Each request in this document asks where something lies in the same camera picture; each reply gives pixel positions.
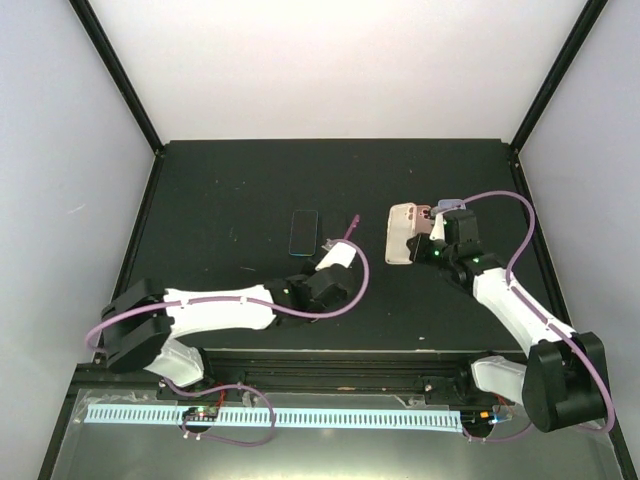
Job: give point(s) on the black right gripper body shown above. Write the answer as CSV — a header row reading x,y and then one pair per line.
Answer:
x,y
421,255

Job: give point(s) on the pink phone case with ring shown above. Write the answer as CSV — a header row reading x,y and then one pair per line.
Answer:
x,y
423,221

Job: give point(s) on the gold rimmed phone case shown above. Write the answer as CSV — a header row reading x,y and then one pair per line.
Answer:
x,y
401,225

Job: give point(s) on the lilac phone case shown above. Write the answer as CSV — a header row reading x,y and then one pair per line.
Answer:
x,y
447,204

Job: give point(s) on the teal edged phone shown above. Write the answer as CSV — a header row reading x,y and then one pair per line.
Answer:
x,y
303,233

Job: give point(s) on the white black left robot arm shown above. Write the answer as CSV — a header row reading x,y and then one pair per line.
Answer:
x,y
150,339

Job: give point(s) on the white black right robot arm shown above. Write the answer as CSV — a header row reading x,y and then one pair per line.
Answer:
x,y
564,380

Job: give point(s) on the small circuit board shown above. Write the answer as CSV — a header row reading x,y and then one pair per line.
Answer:
x,y
200,414

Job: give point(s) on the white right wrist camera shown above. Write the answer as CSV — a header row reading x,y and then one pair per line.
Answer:
x,y
438,229

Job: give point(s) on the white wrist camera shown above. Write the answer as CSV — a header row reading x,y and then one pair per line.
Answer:
x,y
438,229
336,253

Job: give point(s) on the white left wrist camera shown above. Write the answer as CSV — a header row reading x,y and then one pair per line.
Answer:
x,y
336,253

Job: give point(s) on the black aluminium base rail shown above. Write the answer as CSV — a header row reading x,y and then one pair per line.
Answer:
x,y
441,376

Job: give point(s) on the right black frame post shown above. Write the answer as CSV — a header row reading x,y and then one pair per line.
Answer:
x,y
572,45

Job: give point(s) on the black frame post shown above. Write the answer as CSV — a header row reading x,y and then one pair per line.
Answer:
x,y
572,45
91,24

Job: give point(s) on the left black frame post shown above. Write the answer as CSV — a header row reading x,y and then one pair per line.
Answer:
x,y
91,24

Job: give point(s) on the light blue slotted cable duct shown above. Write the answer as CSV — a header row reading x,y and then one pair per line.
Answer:
x,y
301,418

